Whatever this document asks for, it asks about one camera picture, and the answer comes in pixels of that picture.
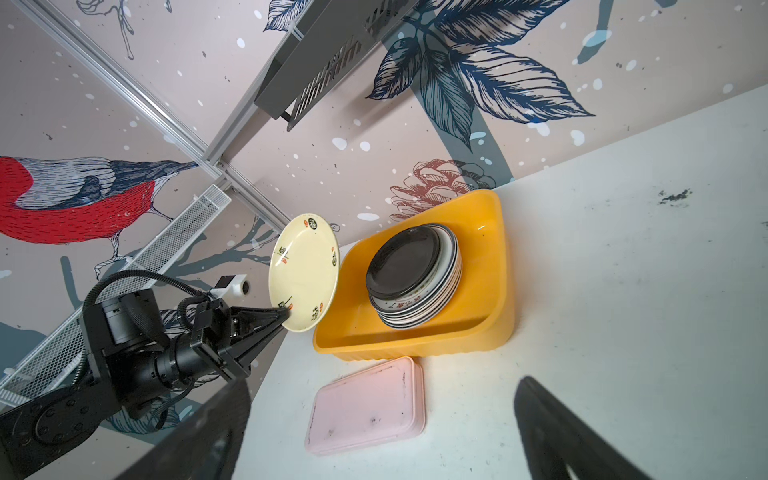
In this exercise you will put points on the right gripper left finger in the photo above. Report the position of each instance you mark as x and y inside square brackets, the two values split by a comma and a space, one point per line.
[206, 446]

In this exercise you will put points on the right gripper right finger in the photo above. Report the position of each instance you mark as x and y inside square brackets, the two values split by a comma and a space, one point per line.
[559, 445]

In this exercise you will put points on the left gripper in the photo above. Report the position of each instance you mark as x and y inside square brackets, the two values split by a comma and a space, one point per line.
[206, 347]

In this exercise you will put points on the pale yellow plate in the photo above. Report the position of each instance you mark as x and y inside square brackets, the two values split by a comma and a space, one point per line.
[304, 271]

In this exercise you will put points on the teal patterned plate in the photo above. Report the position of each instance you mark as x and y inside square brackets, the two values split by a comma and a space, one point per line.
[449, 256]

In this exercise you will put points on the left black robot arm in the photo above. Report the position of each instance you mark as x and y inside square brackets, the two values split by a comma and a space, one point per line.
[130, 363]

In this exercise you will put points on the yellow plastic bin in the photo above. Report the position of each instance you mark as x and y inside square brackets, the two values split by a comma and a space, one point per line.
[479, 317]

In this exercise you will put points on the pink rectangular box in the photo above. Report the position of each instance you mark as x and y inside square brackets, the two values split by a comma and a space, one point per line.
[381, 404]

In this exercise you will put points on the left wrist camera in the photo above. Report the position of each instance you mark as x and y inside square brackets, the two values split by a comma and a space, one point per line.
[231, 286]

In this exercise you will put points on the black wall basket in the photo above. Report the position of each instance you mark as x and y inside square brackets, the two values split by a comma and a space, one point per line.
[323, 42]

